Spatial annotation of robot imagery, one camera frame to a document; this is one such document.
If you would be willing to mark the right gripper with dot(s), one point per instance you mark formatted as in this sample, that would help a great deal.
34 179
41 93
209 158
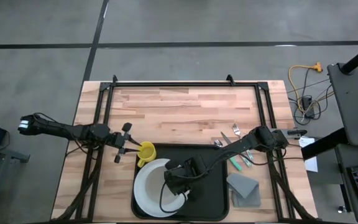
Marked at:
186 171

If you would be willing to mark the beige bowl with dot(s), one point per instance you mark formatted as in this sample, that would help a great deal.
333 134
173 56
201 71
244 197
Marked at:
154 186

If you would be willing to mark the white plate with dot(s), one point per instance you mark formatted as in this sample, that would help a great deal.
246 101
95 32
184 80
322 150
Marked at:
139 189

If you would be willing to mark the white paper sheet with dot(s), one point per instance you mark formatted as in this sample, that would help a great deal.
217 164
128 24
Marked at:
311 161

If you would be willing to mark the grey cloth napkin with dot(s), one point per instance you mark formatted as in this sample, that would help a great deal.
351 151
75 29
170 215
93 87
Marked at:
244 189

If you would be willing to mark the grey metal shelf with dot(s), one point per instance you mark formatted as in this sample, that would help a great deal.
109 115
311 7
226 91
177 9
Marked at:
11 154

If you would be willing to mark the black metal table frame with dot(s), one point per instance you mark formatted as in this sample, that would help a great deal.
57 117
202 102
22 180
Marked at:
182 84

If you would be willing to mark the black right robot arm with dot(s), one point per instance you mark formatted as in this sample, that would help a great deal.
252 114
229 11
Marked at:
247 143

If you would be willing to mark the yellow mug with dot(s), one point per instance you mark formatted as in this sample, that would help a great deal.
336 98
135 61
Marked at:
146 152

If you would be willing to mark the black serving tray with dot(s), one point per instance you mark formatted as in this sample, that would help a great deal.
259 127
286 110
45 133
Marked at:
210 199

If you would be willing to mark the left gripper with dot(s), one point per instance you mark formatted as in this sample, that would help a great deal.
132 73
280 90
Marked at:
118 140

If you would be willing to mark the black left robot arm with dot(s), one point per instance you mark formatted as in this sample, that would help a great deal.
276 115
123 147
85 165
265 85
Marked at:
73 130

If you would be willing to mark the black power brick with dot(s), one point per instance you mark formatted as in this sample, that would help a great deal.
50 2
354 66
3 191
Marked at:
307 105

